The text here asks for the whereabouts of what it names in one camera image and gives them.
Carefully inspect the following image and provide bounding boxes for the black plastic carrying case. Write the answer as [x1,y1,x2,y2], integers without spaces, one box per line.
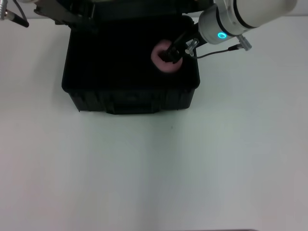
[62,0,210,115]

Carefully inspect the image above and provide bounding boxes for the right arm cable with connector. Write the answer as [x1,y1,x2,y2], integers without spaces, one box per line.
[185,34,252,60]

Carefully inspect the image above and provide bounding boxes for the arm cable with connector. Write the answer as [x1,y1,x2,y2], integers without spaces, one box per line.
[185,34,252,60]
[0,0,29,28]

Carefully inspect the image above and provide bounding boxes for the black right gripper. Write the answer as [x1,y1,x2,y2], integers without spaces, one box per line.
[159,22,208,65]

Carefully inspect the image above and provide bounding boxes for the left arm cable with connector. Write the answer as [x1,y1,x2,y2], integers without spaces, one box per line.
[0,0,29,28]

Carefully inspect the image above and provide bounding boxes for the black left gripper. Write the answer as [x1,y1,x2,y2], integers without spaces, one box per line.
[33,0,100,35]

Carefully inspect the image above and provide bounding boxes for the pink peach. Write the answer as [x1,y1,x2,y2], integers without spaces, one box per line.
[151,38,183,74]

